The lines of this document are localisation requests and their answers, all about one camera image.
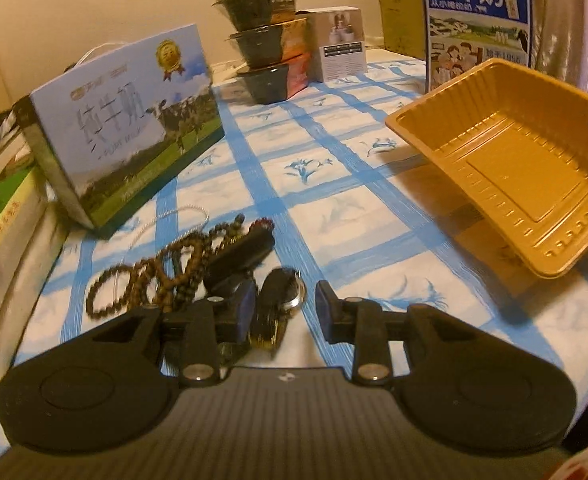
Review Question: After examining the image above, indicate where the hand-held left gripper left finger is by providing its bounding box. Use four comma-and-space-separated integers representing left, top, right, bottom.
91, 280, 260, 387

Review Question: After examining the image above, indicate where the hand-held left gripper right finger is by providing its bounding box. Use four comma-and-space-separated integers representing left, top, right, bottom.
315, 281, 481, 382

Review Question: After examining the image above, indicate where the gold strap wristwatch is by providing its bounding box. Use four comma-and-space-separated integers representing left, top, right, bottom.
248, 267, 306, 351

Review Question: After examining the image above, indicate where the black wristwatch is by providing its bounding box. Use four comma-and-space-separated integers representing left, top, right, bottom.
203, 226, 277, 292

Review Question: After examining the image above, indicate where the long brown bead strand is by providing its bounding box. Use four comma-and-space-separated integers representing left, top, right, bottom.
129, 230, 217, 311

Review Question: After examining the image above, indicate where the yellow plastic tray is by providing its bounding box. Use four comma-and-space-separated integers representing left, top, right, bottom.
385, 58, 588, 279

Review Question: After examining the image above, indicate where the brown wooden bead bracelet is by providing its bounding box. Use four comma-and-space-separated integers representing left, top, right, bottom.
86, 259, 142, 319

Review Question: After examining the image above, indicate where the blue checked white tablecloth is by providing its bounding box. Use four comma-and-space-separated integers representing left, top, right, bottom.
0, 55, 588, 461

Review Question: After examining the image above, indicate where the beige patterned curtain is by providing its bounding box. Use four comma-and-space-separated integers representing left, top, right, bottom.
529, 0, 588, 106

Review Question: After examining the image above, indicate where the dark blue milk carton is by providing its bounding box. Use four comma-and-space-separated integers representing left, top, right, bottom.
419, 0, 533, 95

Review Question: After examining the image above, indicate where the light blue cow milk carton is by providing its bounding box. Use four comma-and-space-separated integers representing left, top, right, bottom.
15, 23, 226, 231

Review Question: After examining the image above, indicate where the black bowl with red label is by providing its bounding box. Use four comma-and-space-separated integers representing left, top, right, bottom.
236, 55, 311, 106

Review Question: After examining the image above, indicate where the brown cardboard box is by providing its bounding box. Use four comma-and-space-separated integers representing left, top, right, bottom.
371, 0, 432, 58

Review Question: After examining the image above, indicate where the black bowl with yellow label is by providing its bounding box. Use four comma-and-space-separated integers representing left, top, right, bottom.
229, 17, 309, 68

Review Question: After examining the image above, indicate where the small white product box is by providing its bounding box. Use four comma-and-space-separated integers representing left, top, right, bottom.
296, 7, 367, 83

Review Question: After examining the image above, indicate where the green flat box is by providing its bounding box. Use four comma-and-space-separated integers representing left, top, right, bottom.
0, 162, 37, 231

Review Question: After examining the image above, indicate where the black round instant meal bowl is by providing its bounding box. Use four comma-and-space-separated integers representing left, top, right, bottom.
212, 0, 301, 30

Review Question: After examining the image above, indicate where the white pearl necklace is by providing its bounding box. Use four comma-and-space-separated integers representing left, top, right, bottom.
123, 204, 211, 252

